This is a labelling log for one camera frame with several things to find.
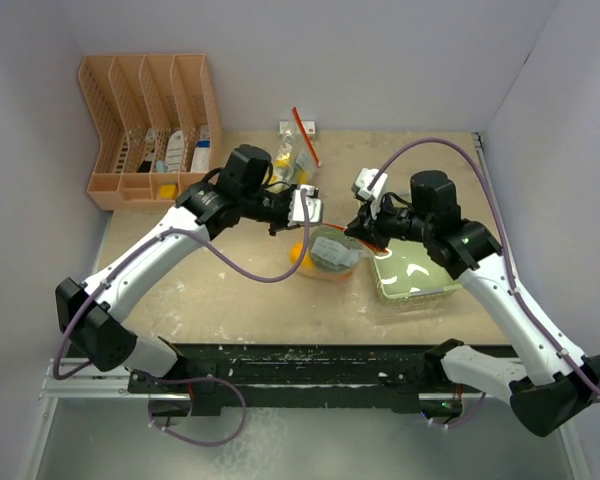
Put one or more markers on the small green white box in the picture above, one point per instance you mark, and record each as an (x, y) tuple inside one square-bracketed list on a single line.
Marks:
[(309, 127)]

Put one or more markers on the white blue box organizer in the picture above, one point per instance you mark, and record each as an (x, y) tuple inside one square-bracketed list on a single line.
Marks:
[(201, 158)]

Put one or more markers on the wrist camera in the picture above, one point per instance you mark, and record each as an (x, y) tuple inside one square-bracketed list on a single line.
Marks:
[(306, 206), (369, 188)]

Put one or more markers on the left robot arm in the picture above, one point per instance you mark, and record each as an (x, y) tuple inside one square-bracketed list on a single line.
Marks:
[(91, 313)]

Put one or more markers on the clear zip bag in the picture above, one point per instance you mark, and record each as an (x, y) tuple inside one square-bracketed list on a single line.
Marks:
[(369, 253), (293, 145)]

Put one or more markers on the orange fruit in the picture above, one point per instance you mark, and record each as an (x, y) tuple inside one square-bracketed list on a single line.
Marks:
[(317, 273)]

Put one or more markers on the yellow banana bunch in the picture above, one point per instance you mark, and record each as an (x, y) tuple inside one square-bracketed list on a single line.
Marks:
[(290, 171)]

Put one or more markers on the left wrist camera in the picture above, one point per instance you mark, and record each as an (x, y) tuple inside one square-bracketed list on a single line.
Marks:
[(306, 206)]

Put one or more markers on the yellow bell pepper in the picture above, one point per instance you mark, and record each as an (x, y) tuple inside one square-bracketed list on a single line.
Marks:
[(295, 254)]

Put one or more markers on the pale green plastic basket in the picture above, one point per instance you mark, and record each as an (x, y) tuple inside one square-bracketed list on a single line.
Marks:
[(404, 273)]

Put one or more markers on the black table edge rail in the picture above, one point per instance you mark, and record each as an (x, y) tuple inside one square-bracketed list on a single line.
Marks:
[(392, 377)]

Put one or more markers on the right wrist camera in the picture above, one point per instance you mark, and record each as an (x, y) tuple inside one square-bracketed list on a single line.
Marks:
[(369, 188)]

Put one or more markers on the white remote in organizer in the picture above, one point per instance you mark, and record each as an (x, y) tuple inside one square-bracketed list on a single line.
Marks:
[(174, 152)]

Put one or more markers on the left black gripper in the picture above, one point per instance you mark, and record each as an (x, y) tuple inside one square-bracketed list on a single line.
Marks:
[(282, 224)]

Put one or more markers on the netted green melon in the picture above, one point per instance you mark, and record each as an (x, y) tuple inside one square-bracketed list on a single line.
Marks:
[(331, 250)]

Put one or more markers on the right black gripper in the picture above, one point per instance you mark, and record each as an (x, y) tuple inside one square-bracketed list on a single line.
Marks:
[(369, 227)]

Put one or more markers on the peach desk organizer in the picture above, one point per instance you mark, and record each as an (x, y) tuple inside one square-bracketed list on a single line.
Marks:
[(136, 102)]

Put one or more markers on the yellow item in organizer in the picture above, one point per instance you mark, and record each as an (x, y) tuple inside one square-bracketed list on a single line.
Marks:
[(168, 191)]

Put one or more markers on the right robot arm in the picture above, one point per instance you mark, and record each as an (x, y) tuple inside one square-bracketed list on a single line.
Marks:
[(553, 379)]

